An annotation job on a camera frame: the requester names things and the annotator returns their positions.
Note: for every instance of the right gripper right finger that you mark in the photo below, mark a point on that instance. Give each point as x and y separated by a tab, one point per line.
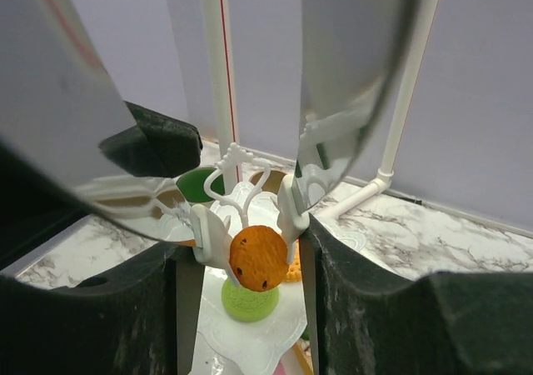
363	319

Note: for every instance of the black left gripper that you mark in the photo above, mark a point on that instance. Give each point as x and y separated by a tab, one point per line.
156	146

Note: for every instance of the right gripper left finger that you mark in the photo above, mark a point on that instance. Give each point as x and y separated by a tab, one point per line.
137	318

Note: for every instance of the orange sandwich biscuit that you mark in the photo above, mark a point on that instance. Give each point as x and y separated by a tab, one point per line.
294	272

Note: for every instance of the three tier white stand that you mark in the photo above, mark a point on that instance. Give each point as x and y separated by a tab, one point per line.
156	209

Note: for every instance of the green round biscuit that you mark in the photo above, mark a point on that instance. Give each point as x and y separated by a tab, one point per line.
246	306

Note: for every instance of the orange chip cookie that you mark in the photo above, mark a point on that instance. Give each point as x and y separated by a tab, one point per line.
258	258

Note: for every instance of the green interior mug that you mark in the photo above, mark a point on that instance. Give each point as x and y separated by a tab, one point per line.
191	185

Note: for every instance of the beige ceramic mug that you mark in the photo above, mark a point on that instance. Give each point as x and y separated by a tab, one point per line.
273	182

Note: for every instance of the left white pvc pole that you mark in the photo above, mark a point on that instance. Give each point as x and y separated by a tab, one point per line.
217	26

